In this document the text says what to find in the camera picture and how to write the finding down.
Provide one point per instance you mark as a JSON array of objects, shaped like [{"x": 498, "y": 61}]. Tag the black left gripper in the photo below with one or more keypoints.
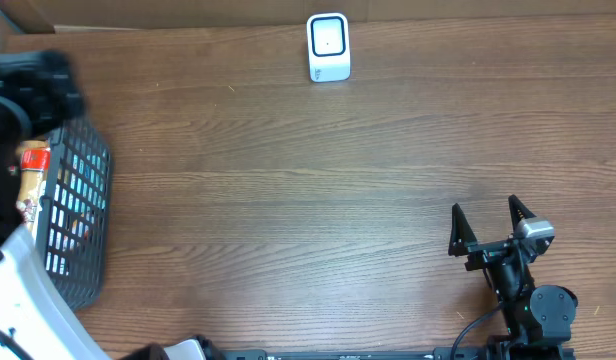
[{"x": 47, "y": 93}]

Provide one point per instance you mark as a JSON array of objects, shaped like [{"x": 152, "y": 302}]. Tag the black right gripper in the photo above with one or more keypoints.
[{"x": 463, "y": 234}]

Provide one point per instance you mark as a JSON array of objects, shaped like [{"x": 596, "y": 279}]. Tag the orange spaghetti packet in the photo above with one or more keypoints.
[{"x": 34, "y": 156}]

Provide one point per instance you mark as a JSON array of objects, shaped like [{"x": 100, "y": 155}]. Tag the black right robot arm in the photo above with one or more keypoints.
[{"x": 538, "y": 319}]

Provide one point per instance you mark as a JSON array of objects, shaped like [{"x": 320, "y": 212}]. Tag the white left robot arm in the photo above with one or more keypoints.
[{"x": 35, "y": 321}]

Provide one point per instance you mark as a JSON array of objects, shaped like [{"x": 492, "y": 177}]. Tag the white barcode scanner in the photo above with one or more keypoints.
[{"x": 328, "y": 47}]

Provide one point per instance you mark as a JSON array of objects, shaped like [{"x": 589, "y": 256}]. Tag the dark grey plastic basket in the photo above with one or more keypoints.
[{"x": 73, "y": 221}]

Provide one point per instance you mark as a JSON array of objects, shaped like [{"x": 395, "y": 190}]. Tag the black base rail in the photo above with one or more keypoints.
[{"x": 439, "y": 353}]

